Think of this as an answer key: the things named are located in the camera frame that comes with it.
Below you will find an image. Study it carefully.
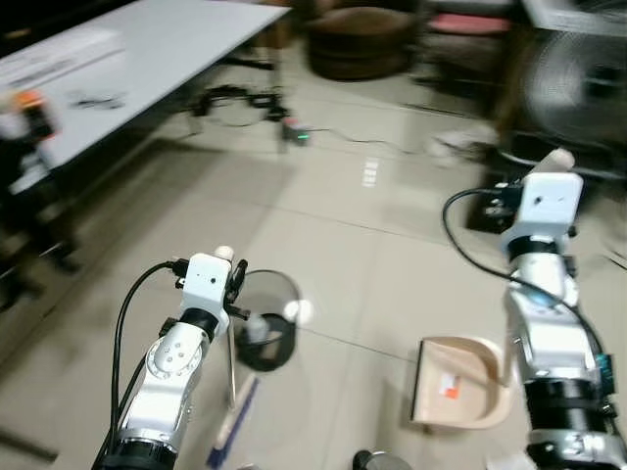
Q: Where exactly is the blue bristle broom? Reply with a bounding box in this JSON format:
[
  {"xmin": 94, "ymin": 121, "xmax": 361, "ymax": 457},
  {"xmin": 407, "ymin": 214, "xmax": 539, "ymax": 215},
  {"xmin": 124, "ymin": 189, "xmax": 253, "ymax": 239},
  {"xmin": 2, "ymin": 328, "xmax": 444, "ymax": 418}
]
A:
[{"xmin": 206, "ymin": 319, "xmax": 262, "ymax": 470}]

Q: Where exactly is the round floor fan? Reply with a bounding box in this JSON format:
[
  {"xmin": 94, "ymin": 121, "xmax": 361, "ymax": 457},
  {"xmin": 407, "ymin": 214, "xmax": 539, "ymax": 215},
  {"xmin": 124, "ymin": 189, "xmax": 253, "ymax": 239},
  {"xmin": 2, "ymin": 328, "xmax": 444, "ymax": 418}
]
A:
[{"xmin": 517, "ymin": 27, "xmax": 627, "ymax": 150}]

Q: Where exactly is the black mesh trash bin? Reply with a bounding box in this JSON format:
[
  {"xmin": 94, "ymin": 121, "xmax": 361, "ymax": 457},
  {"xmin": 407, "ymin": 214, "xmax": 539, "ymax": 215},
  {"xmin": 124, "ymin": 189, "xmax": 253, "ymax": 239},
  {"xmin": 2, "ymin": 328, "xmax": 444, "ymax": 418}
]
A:
[{"xmin": 233, "ymin": 269, "xmax": 301, "ymax": 374}]

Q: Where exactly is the white bottle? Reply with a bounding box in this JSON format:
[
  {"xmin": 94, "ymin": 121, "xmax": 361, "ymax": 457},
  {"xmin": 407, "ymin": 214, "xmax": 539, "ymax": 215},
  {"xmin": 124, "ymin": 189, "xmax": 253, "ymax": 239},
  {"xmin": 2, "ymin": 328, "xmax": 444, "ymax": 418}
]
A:
[{"xmin": 244, "ymin": 313, "xmax": 276, "ymax": 346}]

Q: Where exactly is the white crumpled paper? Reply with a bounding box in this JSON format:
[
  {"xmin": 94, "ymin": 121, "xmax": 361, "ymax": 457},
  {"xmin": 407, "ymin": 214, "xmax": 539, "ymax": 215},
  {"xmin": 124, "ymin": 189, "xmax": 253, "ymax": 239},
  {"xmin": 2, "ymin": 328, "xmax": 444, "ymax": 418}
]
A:
[{"xmin": 429, "ymin": 130, "xmax": 497, "ymax": 165}]

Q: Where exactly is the red seat cushion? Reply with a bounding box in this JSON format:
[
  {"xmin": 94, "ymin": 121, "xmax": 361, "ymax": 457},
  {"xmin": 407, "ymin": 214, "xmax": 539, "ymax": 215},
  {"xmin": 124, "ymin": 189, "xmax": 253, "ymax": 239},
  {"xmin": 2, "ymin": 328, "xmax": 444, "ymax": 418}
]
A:
[{"xmin": 425, "ymin": 10, "xmax": 516, "ymax": 40}]

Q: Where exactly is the beige plastic dustpan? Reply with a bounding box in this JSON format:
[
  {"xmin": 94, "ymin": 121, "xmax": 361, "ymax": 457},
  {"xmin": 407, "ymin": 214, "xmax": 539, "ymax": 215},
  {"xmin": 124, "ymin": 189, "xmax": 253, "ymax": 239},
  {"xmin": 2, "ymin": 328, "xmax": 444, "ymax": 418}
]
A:
[{"xmin": 409, "ymin": 335, "xmax": 513, "ymax": 432}]

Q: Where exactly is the brown round ottoman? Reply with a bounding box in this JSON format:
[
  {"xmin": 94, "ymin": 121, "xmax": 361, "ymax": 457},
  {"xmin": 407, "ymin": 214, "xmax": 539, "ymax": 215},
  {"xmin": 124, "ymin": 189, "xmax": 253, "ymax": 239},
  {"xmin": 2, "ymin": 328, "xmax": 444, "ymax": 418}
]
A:
[{"xmin": 305, "ymin": 7, "xmax": 418, "ymax": 82}]

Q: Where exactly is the white table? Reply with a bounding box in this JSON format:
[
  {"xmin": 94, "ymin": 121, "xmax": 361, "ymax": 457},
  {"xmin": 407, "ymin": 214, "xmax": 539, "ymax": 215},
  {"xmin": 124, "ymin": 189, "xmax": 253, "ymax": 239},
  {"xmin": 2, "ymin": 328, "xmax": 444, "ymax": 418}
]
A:
[{"xmin": 0, "ymin": 0, "xmax": 294, "ymax": 169}]

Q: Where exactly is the orange and black device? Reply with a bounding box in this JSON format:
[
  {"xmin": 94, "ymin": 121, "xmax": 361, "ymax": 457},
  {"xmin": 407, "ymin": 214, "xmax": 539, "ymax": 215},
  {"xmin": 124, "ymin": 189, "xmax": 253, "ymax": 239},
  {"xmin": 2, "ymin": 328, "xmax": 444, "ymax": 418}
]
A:
[{"xmin": 0, "ymin": 88, "xmax": 62, "ymax": 192}]

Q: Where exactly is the long white box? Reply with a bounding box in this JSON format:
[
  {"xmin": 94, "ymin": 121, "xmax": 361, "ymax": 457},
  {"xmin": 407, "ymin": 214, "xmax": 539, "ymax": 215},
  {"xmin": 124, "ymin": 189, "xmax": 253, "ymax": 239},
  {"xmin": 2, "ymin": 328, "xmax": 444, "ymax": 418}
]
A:
[{"xmin": 0, "ymin": 26, "xmax": 125, "ymax": 91}]

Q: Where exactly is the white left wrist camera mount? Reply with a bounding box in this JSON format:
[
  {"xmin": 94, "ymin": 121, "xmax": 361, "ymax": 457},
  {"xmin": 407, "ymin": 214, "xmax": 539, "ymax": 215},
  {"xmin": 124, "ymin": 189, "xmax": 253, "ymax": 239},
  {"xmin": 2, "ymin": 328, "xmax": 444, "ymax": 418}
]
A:
[{"xmin": 181, "ymin": 245, "xmax": 236, "ymax": 316}]

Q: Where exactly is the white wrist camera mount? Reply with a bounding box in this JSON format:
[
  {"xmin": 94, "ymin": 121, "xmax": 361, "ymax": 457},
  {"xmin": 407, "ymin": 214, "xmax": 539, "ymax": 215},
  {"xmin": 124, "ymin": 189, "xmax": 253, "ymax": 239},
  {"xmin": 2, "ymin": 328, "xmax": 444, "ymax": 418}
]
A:
[
  {"xmin": 181, "ymin": 245, "xmax": 236, "ymax": 316},
  {"xmin": 500, "ymin": 147, "xmax": 585, "ymax": 242}
]

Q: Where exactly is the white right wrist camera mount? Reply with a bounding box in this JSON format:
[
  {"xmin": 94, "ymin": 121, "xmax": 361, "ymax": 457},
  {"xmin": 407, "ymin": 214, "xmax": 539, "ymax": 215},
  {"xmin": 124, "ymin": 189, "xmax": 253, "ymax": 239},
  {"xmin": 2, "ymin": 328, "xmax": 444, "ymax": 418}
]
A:
[{"xmin": 500, "ymin": 147, "xmax": 585, "ymax": 242}]

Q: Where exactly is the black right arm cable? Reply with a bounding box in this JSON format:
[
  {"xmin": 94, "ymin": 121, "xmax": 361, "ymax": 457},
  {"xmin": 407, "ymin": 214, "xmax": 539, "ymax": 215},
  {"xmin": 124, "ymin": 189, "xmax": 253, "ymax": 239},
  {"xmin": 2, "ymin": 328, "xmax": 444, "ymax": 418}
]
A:
[{"xmin": 441, "ymin": 186, "xmax": 610, "ymax": 393}]

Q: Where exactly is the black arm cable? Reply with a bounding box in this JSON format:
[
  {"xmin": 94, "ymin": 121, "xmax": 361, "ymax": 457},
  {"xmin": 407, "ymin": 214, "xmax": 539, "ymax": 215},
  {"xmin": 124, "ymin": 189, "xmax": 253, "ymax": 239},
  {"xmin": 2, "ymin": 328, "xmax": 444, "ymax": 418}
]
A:
[
  {"xmin": 106, "ymin": 258, "xmax": 189, "ymax": 451},
  {"xmin": 441, "ymin": 186, "xmax": 610, "ymax": 393}
]

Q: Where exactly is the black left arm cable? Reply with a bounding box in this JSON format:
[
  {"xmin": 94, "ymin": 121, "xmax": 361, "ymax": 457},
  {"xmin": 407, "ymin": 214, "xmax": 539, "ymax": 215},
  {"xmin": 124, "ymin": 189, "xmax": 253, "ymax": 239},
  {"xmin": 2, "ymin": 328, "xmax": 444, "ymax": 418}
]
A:
[{"xmin": 106, "ymin": 258, "xmax": 189, "ymax": 451}]

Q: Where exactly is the black floor power cable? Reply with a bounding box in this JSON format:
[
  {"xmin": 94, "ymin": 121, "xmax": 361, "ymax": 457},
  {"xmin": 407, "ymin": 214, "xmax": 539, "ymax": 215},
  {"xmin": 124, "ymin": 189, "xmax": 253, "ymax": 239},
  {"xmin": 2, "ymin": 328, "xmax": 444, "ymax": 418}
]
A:
[{"xmin": 189, "ymin": 84, "xmax": 437, "ymax": 158}]

